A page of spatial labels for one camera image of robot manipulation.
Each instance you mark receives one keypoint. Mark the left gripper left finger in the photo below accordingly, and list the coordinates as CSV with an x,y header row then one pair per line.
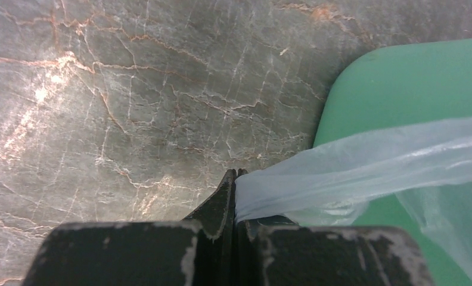
x,y
195,250

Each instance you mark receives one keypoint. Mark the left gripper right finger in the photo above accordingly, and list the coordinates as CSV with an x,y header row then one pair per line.
x,y
276,251

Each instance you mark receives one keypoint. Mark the light blue plastic trash bag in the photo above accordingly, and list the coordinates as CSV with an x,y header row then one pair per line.
x,y
427,166

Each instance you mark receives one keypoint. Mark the green plastic trash bin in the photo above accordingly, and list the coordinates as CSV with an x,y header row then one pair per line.
x,y
404,85

